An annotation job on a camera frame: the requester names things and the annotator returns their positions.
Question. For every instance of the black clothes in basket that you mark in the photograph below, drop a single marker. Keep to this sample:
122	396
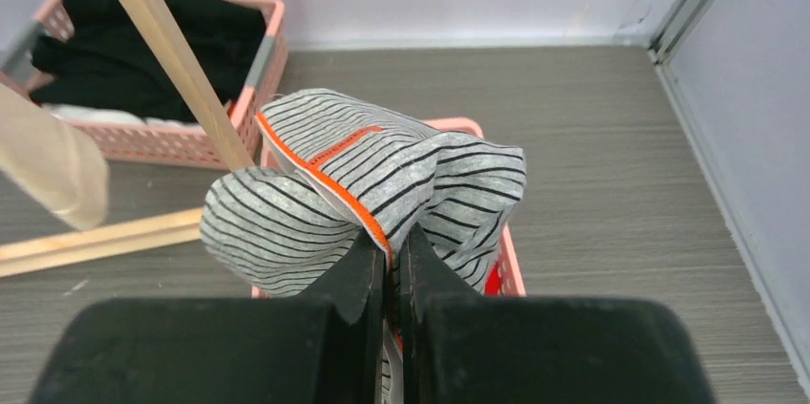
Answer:
106	64

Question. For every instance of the pink basket with black clothes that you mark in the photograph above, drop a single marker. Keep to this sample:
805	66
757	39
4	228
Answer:
161	144

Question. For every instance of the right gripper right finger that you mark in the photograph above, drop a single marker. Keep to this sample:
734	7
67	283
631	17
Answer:
462	347

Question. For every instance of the grey striped underwear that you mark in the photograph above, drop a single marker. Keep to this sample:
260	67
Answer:
346	166

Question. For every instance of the red underwear white trim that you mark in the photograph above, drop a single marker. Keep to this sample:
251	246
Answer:
493	282

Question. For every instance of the wooden clothes rack frame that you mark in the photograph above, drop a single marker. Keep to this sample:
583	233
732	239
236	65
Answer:
162	34

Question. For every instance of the beige underwear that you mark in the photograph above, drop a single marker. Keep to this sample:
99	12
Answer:
52	161

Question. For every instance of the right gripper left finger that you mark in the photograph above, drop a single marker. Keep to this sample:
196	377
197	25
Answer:
320	346

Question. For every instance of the empty pink basket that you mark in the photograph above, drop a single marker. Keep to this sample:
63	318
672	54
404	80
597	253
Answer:
512	281

